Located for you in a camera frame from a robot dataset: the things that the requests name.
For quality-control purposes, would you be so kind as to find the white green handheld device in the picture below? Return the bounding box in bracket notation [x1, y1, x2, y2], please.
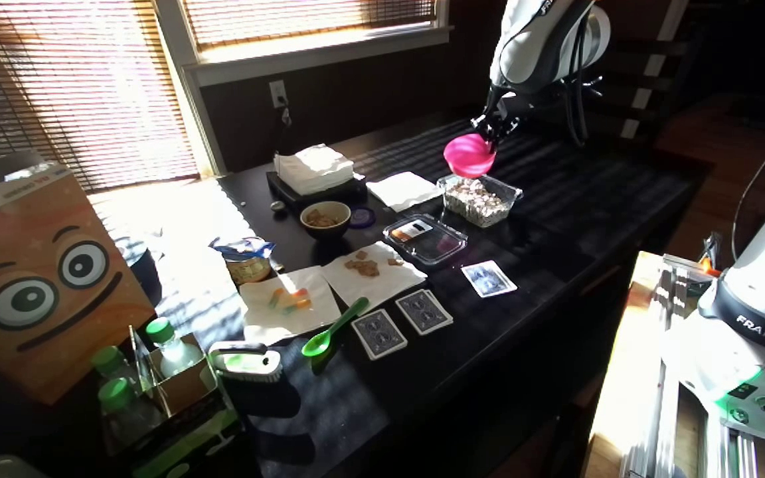
[204, 338, 286, 386]

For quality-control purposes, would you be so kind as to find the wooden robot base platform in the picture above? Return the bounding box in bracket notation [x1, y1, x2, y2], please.
[578, 248, 765, 478]

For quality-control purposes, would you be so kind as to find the crumpled snack bag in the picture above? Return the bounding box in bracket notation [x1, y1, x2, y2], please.
[210, 235, 279, 290]

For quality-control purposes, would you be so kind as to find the cardboard box with cartoon face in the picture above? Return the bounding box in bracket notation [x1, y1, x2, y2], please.
[0, 164, 157, 410]

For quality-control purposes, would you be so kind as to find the black rectangular box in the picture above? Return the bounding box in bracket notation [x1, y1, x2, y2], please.
[380, 211, 473, 272]

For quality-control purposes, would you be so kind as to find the small blue lid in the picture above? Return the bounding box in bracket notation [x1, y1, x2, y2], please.
[346, 206, 376, 231]

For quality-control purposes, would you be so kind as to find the clear tray of snacks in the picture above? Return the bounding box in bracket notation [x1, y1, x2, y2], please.
[445, 179, 509, 220]

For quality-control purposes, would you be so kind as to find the narrow bamboo window blind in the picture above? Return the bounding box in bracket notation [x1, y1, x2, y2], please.
[180, 0, 444, 54]

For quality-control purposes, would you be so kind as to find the white wall outlet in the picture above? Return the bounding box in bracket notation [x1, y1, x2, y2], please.
[265, 77, 294, 129]

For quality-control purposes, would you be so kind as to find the small orange white item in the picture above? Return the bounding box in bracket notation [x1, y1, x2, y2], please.
[387, 219, 431, 248]

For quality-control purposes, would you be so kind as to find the blue white playing card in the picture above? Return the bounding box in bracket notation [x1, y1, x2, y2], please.
[459, 259, 521, 302]

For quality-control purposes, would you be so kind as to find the white napkin with orange food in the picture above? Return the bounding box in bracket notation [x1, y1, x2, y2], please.
[237, 264, 346, 348]

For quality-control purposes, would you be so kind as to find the flat white paper napkin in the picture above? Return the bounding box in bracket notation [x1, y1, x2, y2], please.
[363, 168, 445, 215]

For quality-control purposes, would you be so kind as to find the black flat scale tray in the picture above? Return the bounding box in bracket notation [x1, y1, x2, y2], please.
[262, 168, 370, 219]

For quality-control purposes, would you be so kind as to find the green capped clear bottle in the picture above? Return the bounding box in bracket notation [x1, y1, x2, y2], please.
[88, 344, 152, 447]
[140, 316, 204, 378]

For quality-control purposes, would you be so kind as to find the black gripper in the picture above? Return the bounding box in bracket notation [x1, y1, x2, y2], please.
[473, 79, 537, 146]

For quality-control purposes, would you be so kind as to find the green plastic spoon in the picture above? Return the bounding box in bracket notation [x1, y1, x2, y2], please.
[297, 294, 375, 362]

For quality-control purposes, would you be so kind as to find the clear rectangular plastic container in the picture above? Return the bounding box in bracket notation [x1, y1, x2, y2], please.
[435, 168, 525, 231]

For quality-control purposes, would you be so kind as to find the wooden window frame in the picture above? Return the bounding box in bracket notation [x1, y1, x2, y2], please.
[152, 0, 456, 179]

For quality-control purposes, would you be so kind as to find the dark bowl with food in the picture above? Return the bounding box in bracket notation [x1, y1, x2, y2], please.
[297, 198, 356, 248]

